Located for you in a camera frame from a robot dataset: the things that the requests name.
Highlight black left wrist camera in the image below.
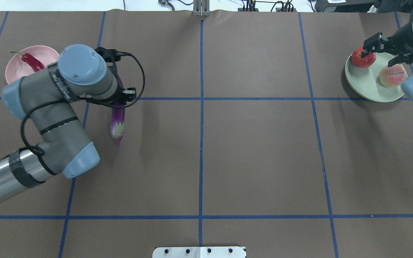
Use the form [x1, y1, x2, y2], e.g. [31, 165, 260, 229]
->
[94, 46, 124, 63]

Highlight purple eggplant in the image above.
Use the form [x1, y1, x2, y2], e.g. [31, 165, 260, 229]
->
[110, 73, 126, 148]

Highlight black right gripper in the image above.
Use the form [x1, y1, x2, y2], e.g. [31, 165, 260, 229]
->
[361, 27, 413, 67]

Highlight pink plate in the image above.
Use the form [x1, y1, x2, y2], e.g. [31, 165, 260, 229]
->
[5, 45, 59, 84]

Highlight green plate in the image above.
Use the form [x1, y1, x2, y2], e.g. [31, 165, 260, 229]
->
[345, 53, 404, 102]

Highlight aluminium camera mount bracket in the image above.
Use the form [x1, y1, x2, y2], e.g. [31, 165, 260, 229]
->
[193, 0, 211, 17]

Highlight yellow pink peach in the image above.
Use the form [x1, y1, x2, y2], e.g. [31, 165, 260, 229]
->
[379, 64, 407, 87]

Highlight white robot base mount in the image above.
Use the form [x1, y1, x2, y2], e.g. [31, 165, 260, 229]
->
[152, 246, 247, 258]

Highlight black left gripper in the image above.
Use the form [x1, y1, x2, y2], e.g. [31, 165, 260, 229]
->
[85, 77, 136, 107]

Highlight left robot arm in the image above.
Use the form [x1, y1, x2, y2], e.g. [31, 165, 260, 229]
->
[0, 44, 141, 203]

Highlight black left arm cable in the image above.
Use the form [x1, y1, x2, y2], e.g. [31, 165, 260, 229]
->
[20, 53, 146, 176]

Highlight black power strip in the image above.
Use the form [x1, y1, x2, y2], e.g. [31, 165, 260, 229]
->
[238, 6, 295, 13]

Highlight red chili pepper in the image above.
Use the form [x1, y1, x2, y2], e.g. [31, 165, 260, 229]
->
[10, 51, 46, 72]

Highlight red orange pomegranate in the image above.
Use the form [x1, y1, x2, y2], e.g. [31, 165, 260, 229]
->
[351, 46, 376, 68]

